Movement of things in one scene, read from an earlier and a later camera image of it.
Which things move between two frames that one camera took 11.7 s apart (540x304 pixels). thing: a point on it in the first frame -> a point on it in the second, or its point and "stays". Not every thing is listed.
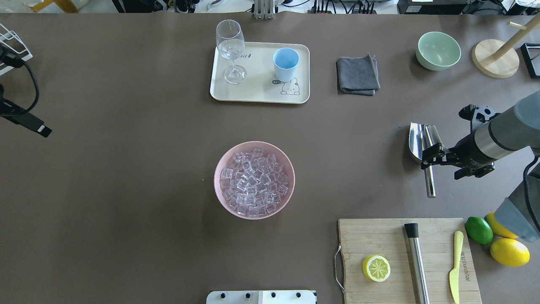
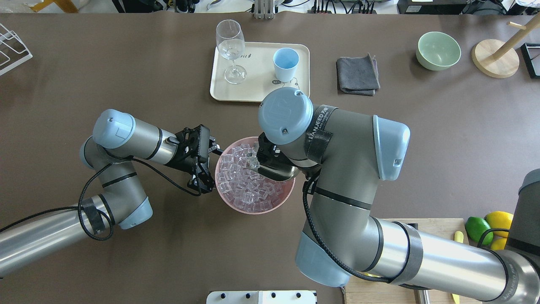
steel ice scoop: [421, 136] -> [276, 172]
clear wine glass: [230, 41] stays
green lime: [479, 229] stays
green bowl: [436, 51] stays
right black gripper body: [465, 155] -> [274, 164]
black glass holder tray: [531, 53] stays
